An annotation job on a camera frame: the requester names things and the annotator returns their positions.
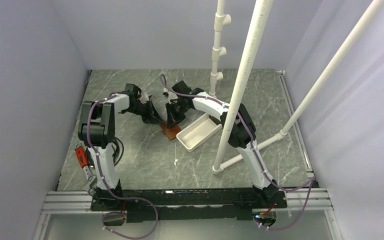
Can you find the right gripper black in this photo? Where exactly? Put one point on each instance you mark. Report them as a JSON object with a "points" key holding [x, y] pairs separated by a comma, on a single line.
{"points": [[173, 118]]}

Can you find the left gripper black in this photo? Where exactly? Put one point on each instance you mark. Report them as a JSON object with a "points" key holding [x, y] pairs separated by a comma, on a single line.
{"points": [[152, 116]]}

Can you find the brown leather card holder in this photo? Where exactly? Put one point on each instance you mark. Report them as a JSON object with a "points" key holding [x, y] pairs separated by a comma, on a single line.
{"points": [[171, 133]]}

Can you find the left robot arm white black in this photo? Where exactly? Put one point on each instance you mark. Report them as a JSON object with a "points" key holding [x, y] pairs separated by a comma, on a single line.
{"points": [[97, 130]]}

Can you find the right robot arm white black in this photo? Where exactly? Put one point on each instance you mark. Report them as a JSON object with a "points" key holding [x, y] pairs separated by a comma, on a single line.
{"points": [[231, 132]]}

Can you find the white rectangular plastic tray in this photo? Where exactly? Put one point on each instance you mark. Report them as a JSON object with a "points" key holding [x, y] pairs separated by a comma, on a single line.
{"points": [[198, 132]]}

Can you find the red handled pliers tool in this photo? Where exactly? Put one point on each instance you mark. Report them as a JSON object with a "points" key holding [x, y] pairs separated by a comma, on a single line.
{"points": [[84, 164]]}

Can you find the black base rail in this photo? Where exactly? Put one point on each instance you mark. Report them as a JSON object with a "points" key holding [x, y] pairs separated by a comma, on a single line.
{"points": [[178, 204]]}

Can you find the white PVC pipe frame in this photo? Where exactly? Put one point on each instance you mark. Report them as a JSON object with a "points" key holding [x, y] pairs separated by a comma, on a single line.
{"points": [[315, 59]]}

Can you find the aluminium frame rail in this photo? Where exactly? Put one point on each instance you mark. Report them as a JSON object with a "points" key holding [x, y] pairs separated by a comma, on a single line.
{"points": [[305, 198]]}

